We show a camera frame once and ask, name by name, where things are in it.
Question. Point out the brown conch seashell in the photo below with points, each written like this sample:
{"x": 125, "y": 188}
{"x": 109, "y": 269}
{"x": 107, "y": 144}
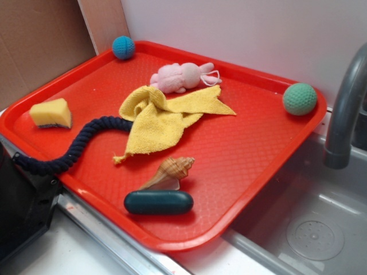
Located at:
{"x": 169, "y": 174}

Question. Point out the red plastic tray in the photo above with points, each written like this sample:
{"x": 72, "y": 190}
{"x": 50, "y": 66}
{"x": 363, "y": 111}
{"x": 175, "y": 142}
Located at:
{"x": 235, "y": 156}

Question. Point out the grey faucet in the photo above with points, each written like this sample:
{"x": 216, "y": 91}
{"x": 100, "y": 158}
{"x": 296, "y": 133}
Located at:
{"x": 347, "y": 126}

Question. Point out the yellow cloth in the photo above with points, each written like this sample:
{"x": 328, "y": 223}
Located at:
{"x": 158, "y": 123}

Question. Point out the green dimpled ball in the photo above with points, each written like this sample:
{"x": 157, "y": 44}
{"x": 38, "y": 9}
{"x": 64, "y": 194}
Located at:
{"x": 299, "y": 99}

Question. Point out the yellow sponge with scrubber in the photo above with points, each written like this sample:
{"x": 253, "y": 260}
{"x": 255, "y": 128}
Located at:
{"x": 55, "y": 113}

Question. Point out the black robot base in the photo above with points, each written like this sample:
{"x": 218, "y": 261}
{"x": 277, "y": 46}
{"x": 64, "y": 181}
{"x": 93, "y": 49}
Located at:
{"x": 27, "y": 206}

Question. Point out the pink plush bunny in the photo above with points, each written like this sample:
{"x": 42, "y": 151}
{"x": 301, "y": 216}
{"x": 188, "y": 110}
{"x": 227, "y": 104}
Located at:
{"x": 178, "y": 78}

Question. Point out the dark green oval sponge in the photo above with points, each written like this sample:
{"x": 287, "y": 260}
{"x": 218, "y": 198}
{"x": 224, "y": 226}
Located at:
{"x": 158, "y": 202}

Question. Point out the grey plastic sink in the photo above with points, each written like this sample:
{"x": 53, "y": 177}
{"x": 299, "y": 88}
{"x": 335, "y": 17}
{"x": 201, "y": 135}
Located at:
{"x": 308, "y": 219}

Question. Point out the brown cardboard panel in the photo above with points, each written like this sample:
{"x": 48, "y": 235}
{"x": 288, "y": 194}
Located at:
{"x": 41, "y": 40}

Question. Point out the blue crocheted ball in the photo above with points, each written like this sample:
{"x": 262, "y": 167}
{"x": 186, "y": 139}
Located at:
{"x": 123, "y": 47}

